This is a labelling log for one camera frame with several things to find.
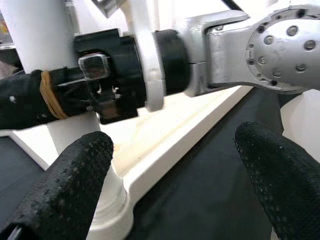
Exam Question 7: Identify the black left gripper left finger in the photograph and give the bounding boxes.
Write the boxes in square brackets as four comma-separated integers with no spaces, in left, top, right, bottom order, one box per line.
[0,130,115,240]

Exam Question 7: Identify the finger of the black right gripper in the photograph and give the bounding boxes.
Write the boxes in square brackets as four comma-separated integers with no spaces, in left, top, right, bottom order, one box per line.
[0,69,69,130]

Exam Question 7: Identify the black tablecloth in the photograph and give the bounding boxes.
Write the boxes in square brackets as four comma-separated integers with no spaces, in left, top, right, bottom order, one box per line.
[0,87,288,240]

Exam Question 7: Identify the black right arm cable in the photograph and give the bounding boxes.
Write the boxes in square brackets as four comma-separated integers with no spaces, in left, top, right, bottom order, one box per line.
[221,0,245,13]

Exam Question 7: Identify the white plastic table top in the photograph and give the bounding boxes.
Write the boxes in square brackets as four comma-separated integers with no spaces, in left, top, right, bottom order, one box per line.
[0,85,256,240]

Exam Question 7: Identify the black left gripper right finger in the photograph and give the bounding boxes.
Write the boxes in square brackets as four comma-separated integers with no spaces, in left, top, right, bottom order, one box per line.
[233,121,320,240]

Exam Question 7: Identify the white plastic table leg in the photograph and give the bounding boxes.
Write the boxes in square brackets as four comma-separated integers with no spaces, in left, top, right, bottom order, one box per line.
[0,0,132,240]

